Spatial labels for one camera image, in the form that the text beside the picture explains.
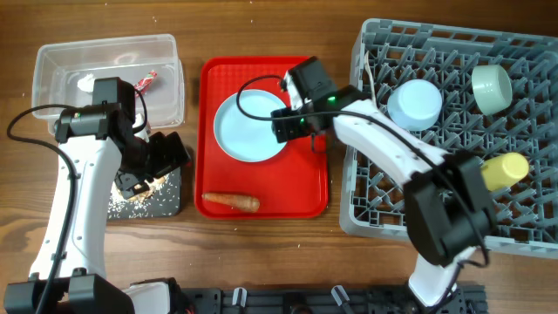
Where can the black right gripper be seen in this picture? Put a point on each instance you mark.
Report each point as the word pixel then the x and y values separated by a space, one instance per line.
pixel 281 126

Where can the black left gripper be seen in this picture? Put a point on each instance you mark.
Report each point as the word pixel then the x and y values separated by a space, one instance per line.
pixel 132 185

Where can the light blue plate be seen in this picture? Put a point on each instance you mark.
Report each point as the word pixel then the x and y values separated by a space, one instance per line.
pixel 243 138

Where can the rice and peanut leftovers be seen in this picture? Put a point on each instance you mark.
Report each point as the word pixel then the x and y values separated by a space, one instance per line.
pixel 152 192

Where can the red snack wrapper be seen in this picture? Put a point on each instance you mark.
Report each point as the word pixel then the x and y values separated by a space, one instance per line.
pixel 143 85

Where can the orange carrot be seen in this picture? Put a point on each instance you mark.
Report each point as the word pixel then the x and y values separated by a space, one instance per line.
pixel 244 203

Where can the white tissue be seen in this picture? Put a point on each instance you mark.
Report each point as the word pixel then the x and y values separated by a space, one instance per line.
pixel 86 84

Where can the light blue bowl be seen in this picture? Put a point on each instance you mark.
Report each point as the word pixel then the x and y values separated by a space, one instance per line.
pixel 415 105

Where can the mint green bowl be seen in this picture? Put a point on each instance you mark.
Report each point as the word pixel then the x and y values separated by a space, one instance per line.
pixel 492 88

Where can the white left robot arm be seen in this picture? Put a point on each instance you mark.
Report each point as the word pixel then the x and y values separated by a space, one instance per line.
pixel 96 146

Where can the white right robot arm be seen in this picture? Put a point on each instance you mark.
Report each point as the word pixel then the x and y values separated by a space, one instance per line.
pixel 448 209

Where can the black tray bin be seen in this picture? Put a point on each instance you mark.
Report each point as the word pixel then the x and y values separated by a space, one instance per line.
pixel 170 200

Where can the red serving tray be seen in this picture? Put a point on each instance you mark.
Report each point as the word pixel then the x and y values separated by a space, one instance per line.
pixel 291 185

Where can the clear plastic bin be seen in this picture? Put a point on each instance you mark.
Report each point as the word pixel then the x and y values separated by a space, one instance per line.
pixel 59 67

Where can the yellow cup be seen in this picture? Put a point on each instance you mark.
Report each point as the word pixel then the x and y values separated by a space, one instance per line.
pixel 504 171

